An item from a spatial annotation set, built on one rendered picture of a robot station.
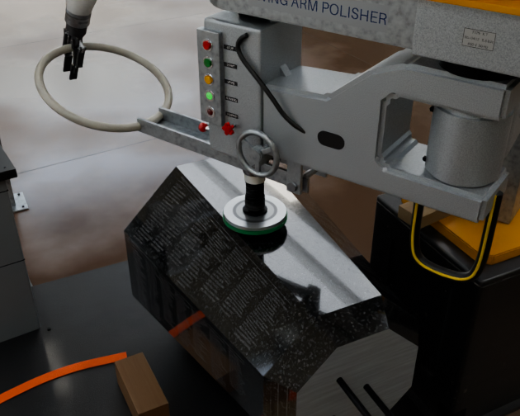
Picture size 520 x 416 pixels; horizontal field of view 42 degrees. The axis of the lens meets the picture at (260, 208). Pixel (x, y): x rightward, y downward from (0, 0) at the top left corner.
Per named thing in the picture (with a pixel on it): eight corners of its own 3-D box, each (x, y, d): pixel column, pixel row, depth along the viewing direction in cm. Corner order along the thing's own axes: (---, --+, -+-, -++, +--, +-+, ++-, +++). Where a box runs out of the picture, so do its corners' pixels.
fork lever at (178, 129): (333, 172, 211) (334, 158, 209) (300, 198, 198) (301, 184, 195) (167, 115, 244) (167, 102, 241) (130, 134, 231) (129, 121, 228)
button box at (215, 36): (227, 124, 201) (224, 30, 186) (221, 127, 199) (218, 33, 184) (206, 117, 205) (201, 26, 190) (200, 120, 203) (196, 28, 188)
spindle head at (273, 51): (342, 162, 209) (353, 19, 185) (305, 191, 194) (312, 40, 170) (249, 132, 226) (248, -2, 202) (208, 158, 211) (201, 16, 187)
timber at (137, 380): (117, 382, 275) (113, 361, 268) (144, 372, 279) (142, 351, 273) (141, 436, 252) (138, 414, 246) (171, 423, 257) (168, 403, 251)
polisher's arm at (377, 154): (498, 224, 186) (538, 54, 160) (469, 266, 170) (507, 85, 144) (278, 153, 222) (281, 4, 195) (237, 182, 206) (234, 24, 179)
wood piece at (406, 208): (436, 200, 250) (438, 189, 247) (457, 212, 242) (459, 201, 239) (397, 217, 240) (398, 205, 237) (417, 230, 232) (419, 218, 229)
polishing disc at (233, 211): (211, 219, 223) (210, 216, 222) (244, 191, 239) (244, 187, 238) (267, 238, 214) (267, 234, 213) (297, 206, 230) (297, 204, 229)
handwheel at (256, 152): (295, 172, 198) (295, 125, 190) (276, 186, 191) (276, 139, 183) (253, 158, 205) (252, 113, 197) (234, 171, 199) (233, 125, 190)
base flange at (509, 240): (493, 170, 276) (495, 160, 274) (589, 231, 239) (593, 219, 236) (395, 198, 258) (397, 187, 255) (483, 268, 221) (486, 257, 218)
